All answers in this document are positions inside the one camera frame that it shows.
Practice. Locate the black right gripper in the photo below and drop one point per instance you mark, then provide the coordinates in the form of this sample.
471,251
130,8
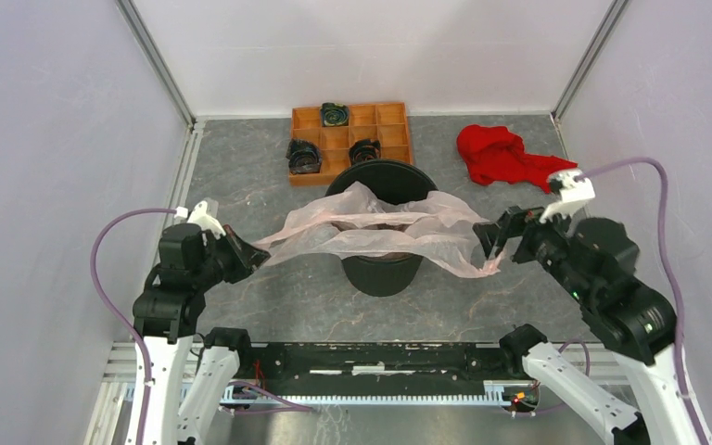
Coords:
514,220

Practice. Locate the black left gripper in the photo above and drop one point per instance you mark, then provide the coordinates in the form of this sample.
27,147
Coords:
251,257

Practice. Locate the pink plastic trash bag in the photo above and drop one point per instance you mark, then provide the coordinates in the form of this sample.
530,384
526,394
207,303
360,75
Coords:
355,222

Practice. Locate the black plastic trash bin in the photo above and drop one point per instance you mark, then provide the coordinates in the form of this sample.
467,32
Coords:
394,182

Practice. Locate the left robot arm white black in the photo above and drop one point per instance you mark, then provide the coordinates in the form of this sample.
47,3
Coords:
192,260

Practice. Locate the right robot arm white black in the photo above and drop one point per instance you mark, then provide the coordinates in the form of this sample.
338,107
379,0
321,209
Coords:
594,262

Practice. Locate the red cloth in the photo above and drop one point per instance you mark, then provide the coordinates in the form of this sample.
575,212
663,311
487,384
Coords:
495,154

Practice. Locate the rolled dark belt left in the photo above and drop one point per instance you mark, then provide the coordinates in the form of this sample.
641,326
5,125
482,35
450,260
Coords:
303,157

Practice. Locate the orange wooden compartment tray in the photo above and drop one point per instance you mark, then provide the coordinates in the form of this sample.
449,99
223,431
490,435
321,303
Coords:
386,123

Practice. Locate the rolled black belt orange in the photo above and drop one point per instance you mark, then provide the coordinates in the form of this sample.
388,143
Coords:
364,150

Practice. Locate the rolled dark belt green yellow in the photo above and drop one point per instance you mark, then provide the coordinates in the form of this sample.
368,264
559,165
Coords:
334,114

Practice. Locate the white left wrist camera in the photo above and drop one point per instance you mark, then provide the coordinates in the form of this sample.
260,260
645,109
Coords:
203,214

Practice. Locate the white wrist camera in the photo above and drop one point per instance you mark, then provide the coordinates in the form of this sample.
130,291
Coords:
203,214
573,190

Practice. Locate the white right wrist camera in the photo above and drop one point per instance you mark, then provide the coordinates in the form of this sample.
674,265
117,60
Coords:
573,190

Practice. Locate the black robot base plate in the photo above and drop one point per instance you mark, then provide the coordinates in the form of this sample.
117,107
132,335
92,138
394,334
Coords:
395,370

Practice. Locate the slotted white cable duct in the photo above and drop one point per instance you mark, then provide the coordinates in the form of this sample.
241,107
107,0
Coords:
492,395

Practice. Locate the aluminium frame post right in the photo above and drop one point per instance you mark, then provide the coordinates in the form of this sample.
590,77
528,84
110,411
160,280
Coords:
596,44

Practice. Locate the aluminium frame post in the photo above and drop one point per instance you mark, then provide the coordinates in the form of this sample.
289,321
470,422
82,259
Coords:
143,36
596,44

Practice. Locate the aluminium frame post left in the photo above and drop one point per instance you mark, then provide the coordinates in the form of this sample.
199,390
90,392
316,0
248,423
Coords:
143,36

